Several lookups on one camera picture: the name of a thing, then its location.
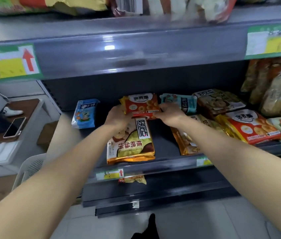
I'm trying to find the person's left hand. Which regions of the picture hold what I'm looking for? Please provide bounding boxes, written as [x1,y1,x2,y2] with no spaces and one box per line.
[104,104,134,128]

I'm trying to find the person's right hand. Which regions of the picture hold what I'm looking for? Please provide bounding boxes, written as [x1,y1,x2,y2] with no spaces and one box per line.
[153,102,189,128]

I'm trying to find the red biscuit packet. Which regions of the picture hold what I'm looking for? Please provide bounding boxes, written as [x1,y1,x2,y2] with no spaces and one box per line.
[119,93,161,120]
[215,109,281,145]

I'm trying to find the person's left forearm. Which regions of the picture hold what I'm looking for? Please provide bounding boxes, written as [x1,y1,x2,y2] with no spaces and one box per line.
[0,122,122,239]

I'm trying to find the person's right forearm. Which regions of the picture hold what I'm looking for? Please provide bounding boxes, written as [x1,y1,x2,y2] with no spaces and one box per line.
[173,117,281,239]

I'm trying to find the teal snack packet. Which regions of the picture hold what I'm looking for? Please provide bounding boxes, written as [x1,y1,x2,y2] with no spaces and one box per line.
[160,93,198,115]

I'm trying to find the cream and gold biscuit packet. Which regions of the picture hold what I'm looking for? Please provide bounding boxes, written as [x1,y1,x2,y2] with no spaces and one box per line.
[107,118,156,165]

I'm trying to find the blue snack packet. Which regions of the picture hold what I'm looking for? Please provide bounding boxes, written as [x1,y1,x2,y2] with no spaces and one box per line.
[71,99,100,129]

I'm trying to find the grey metal shelf unit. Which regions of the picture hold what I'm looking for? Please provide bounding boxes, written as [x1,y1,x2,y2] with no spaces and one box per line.
[0,2,281,219]

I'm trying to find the brown and gold biscuit packet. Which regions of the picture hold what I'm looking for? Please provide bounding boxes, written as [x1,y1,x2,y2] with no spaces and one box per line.
[192,89,246,118]

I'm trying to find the small green price label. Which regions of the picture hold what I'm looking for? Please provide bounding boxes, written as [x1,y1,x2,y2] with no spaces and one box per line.
[196,157,214,167]

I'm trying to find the small arrow price label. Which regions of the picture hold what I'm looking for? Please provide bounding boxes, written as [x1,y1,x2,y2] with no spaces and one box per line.
[96,168,126,181]

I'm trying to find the yellow snack packet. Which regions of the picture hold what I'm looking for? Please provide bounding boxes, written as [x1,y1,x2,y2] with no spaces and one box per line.
[118,175,147,185]

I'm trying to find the orange clear snack packet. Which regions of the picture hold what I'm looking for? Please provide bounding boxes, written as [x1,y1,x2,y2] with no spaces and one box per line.
[241,59,272,105]

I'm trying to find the dark red barcode packet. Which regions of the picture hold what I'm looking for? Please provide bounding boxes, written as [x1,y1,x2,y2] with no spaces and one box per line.
[108,0,144,17]

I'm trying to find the smartphone with pink case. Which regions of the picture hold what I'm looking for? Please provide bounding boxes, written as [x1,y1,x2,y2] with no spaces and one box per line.
[3,117,27,139]

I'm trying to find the white plastic basket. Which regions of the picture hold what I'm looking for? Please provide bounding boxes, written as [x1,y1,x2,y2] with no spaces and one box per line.
[11,153,47,192]

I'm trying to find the white and orange snack bag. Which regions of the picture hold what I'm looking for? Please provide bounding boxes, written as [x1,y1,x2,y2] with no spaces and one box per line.
[144,0,238,24]

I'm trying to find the white desk with brown top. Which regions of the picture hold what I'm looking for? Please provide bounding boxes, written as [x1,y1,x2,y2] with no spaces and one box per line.
[0,98,47,173]

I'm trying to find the cream rice cracker packet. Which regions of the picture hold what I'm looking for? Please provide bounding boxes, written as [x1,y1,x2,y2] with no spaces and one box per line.
[260,63,281,117]

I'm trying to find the green yellow arrow price label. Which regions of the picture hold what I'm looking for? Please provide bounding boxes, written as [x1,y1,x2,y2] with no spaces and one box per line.
[0,43,42,83]

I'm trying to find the green and yellow snack bag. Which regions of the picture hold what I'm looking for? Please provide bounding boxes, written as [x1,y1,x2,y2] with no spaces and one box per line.
[0,0,109,18]

